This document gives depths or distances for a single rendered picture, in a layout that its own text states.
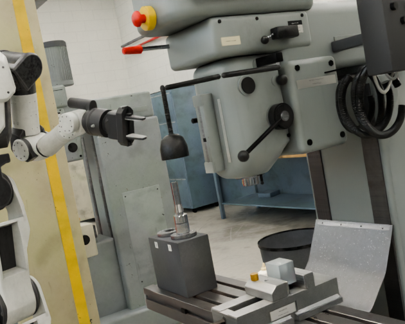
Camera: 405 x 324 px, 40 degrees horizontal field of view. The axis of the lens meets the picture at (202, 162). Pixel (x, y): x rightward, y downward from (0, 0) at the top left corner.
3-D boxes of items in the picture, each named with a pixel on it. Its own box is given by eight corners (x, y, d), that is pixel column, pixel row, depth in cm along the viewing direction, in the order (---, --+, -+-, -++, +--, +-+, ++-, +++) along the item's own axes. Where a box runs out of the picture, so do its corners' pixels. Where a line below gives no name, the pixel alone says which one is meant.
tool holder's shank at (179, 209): (175, 216, 187) (170, 183, 186) (174, 215, 190) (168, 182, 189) (185, 214, 188) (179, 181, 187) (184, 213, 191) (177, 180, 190)
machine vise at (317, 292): (243, 346, 138) (235, 303, 138) (211, 332, 151) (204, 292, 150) (344, 301, 156) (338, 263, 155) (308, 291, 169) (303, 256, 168)
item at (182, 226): (177, 236, 187) (174, 220, 186) (175, 233, 191) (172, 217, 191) (191, 233, 188) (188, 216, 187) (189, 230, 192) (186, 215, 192)
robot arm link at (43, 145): (55, 147, 182) (25, 171, 193) (78, 139, 190) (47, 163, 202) (39, 119, 182) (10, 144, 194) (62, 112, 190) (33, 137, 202)
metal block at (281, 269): (281, 287, 150) (278, 265, 150) (268, 283, 156) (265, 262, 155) (296, 281, 153) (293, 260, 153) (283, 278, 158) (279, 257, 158)
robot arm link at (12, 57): (-3, 92, 191) (-7, 52, 187) (18, 88, 198) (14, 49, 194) (21, 96, 185) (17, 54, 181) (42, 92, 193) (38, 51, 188)
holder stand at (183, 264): (187, 298, 183) (176, 239, 181) (157, 287, 202) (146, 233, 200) (218, 287, 189) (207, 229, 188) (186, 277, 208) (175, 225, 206)
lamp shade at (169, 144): (156, 161, 141) (152, 137, 141) (170, 157, 148) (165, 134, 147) (182, 157, 138) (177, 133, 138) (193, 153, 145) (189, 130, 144)
